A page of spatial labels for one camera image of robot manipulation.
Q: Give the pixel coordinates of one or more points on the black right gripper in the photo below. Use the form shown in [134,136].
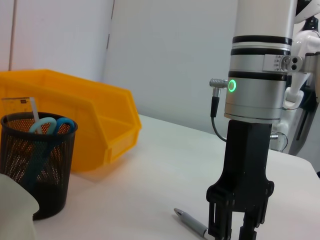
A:
[245,162]

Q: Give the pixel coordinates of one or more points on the white pen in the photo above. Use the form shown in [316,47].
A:
[190,220]

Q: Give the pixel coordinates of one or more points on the blue scissors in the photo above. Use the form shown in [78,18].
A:
[63,122]

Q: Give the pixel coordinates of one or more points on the transparent plastic ruler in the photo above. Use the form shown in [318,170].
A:
[15,105]

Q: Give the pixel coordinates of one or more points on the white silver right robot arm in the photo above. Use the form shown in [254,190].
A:
[255,100]

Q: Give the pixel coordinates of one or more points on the black mesh pen holder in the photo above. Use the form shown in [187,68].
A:
[57,200]

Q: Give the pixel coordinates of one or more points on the green glass fruit plate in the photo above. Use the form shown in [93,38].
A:
[15,212]

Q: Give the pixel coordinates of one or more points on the yellow plastic bin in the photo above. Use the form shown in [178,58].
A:
[100,105]

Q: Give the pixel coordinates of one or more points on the white humanoid robot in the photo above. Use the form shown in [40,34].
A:
[302,40]

